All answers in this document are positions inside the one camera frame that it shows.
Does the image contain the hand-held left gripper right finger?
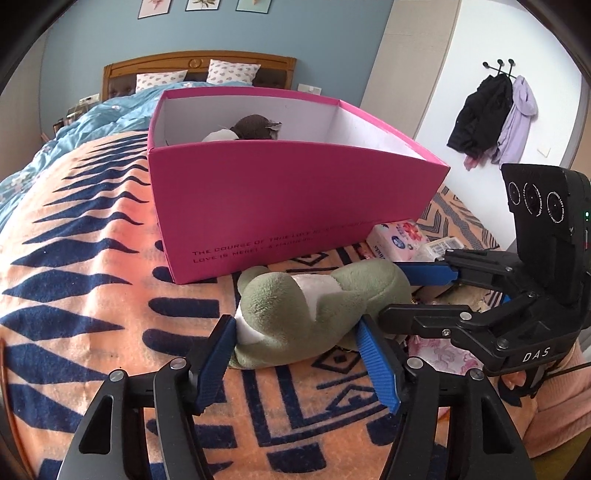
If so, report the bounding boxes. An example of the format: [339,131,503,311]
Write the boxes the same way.
[355,314,536,480]

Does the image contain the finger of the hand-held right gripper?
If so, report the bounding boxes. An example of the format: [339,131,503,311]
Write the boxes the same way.
[394,248,526,292]
[379,295,532,366]

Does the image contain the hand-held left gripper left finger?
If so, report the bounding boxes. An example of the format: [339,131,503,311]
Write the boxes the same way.
[58,315,238,480]

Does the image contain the pink floral tissue pack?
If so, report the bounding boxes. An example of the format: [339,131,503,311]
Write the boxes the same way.
[367,220,444,265]

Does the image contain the green plush frog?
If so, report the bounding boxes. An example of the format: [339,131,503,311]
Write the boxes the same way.
[226,258,411,370]

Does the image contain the pink cardboard box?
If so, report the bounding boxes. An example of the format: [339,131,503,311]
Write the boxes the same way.
[147,88,451,284]

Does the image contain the person's right forearm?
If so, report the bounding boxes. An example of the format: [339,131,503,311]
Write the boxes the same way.
[526,344,591,462]

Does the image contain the person's right hand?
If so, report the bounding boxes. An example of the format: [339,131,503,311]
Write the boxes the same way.
[499,370,532,394]

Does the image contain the clear plastic packet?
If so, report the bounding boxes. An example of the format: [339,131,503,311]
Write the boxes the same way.
[418,237,467,260]

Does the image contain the pink floral packet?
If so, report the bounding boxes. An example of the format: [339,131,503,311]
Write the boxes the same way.
[409,335,482,376]

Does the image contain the orange patterned blanket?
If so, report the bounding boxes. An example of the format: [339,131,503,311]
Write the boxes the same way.
[0,131,522,480]

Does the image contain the purple hoodie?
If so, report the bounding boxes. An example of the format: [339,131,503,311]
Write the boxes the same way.
[491,75,539,165]

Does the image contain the black jacket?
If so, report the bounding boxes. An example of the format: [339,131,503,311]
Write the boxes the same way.
[446,74,514,160]

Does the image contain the beige wardrobe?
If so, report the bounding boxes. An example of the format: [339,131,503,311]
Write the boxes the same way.
[360,0,462,139]

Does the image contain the brown furry plush toy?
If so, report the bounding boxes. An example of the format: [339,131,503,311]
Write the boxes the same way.
[229,114,283,140]

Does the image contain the blue floral duvet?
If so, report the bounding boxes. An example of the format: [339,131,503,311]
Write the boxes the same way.
[0,82,218,217]

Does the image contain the white heart print pillow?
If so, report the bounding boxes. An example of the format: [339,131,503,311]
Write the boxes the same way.
[206,59,262,86]
[135,70,188,93]

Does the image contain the wooden bed headboard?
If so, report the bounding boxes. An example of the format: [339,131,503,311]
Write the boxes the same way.
[102,52,297,100]

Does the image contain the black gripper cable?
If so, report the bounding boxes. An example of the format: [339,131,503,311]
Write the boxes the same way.
[531,362,583,385]

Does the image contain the black wall coat hooks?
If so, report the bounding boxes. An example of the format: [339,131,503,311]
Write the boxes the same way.
[482,59,518,80]

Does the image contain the pink flower wall picture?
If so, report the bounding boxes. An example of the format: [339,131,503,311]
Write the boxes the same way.
[137,0,172,19]

